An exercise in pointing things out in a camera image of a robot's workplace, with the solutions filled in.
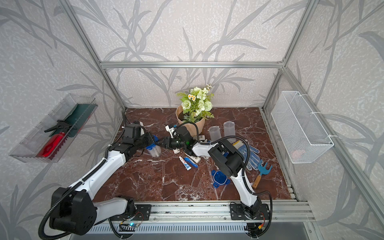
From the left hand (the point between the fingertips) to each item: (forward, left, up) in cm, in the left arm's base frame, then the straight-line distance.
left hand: (155, 135), depth 85 cm
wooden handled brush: (-15, -63, -13) cm, 66 cm away
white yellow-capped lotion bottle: (+8, -27, -15) cm, 32 cm away
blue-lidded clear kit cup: (-4, +2, -11) cm, 12 cm away
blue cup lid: (-19, -37, -15) cm, 44 cm away
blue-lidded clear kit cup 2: (+10, -36, -11) cm, 39 cm away
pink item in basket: (-15, -72, +7) cm, 74 cm away
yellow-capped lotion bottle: (-8, -23, -14) cm, 28 cm away
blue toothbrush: (-10, -21, -14) cm, 27 cm away
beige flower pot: (+6, -20, 0) cm, 21 cm away
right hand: (-4, -1, -3) cm, 5 cm away
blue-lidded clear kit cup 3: (+14, -47, -13) cm, 50 cm away
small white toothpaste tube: (-12, -18, -15) cm, 26 cm away
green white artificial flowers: (+15, -23, +12) cm, 30 cm away
